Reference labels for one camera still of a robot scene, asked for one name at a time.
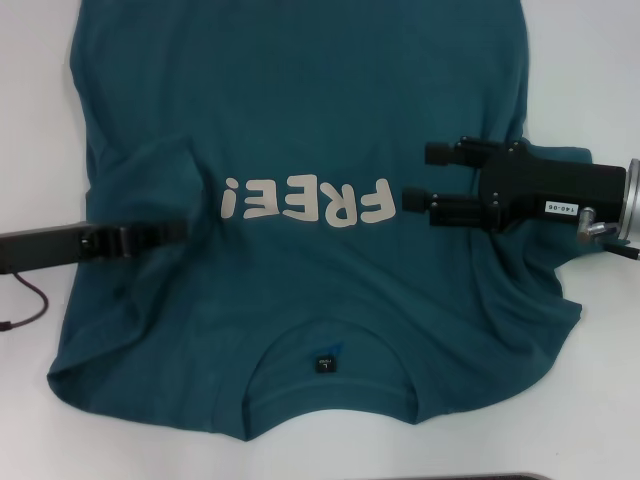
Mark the left arm cable with plug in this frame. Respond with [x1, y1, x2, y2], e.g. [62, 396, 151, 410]
[0, 272, 50, 334]

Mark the right arm cable with plug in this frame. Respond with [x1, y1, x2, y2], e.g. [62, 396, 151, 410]
[576, 205, 640, 262]

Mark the arm cable with plug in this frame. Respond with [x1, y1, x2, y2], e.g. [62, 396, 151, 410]
[0, 272, 50, 334]
[576, 205, 640, 262]

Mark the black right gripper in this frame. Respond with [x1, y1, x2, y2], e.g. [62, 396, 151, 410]
[402, 135, 630, 235]

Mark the teal blue printed T-shirt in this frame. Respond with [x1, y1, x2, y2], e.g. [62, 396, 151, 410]
[45, 0, 594, 444]

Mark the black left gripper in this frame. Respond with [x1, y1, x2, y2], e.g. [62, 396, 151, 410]
[0, 218, 191, 275]

